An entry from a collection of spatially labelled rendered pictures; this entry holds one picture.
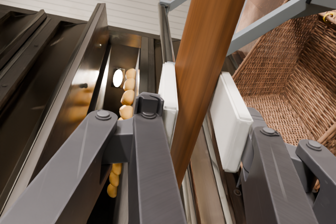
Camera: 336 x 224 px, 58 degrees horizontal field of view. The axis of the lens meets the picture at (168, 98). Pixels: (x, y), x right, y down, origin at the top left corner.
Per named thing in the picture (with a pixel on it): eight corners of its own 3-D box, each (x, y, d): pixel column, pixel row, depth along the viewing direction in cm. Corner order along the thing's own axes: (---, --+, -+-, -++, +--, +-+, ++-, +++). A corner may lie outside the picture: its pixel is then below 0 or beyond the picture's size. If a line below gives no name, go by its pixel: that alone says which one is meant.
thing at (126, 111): (115, 201, 166) (105, 200, 165) (121, 143, 206) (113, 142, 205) (133, 113, 134) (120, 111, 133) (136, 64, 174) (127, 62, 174)
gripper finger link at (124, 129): (154, 172, 13) (81, 163, 12) (157, 117, 17) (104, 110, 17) (159, 142, 12) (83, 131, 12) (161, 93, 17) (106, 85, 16)
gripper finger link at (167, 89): (168, 165, 14) (152, 163, 14) (167, 104, 21) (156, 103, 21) (178, 109, 13) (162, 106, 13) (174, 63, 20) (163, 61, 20)
